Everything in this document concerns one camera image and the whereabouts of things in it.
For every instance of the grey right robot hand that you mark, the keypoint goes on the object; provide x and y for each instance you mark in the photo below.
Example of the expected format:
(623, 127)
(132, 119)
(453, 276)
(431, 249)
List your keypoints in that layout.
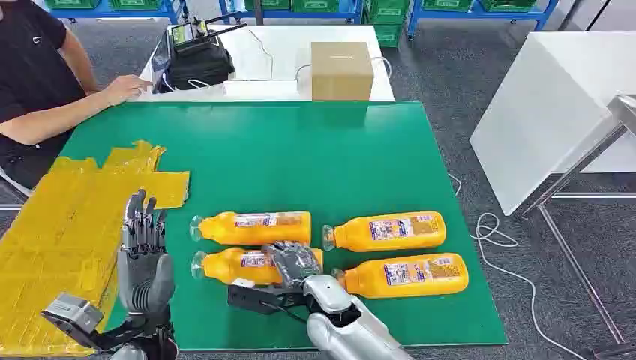
(295, 263)

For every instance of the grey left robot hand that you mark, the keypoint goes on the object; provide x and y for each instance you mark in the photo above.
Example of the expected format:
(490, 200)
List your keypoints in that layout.
(146, 278)

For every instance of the orange drink bottle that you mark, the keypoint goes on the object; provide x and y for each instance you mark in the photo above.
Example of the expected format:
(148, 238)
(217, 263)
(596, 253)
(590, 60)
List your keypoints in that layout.
(223, 269)
(268, 236)
(372, 287)
(357, 239)

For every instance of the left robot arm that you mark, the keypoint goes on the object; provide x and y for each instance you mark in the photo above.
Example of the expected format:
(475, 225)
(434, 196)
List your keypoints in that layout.
(149, 338)

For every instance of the yellow sheet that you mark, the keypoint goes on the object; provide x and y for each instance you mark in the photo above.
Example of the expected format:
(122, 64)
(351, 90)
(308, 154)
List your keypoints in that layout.
(59, 223)

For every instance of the green table mat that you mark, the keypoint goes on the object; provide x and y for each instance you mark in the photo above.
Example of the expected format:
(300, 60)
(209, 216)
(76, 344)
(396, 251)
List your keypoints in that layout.
(323, 164)

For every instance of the white power strip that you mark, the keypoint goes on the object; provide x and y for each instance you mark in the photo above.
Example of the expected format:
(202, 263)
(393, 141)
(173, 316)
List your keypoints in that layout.
(261, 88)

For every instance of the person's hand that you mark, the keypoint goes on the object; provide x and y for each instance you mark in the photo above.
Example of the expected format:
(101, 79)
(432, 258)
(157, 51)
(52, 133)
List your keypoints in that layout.
(126, 88)

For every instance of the brown cardboard box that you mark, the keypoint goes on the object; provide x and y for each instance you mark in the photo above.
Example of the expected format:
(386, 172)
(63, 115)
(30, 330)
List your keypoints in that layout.
(342, 69)

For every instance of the black bag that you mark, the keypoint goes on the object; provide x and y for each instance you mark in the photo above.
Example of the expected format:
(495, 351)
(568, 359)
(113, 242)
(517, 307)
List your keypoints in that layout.
(198, 67)

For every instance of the green plastic crate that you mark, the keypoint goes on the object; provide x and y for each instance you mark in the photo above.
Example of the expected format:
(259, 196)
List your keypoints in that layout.
(271, 4)
(72, 3)
(447, 4)
(387, 11)
(315, 5)
(135, 4)
(508, 5)
(387, 36)

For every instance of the black remote controller with antennas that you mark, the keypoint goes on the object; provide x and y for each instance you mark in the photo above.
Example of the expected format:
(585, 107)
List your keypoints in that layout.
(191, 35)

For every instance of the person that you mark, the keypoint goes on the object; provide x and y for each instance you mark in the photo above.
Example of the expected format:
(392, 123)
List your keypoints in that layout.
(30, 54)

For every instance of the blue metal rack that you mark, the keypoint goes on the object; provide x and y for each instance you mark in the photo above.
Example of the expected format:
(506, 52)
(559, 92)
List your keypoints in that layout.
(497, 15)
(107, 11)
(350, 10)

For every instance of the white panel table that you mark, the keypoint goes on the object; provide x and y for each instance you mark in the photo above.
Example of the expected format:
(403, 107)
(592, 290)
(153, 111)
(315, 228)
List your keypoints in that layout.
(536, 114)

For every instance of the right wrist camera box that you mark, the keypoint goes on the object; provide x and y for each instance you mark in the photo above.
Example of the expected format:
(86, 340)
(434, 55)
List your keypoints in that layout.
(258, 298)

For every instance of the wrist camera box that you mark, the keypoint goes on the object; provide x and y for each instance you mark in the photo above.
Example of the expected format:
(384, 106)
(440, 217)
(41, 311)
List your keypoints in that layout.
(72, 313)
(258, 298)

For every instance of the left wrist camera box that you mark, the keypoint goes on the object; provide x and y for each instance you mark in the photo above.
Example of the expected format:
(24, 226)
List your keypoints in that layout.
(72, 313)

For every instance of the metal table frame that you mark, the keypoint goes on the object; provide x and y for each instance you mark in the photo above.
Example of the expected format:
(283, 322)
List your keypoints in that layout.
(571, 179)

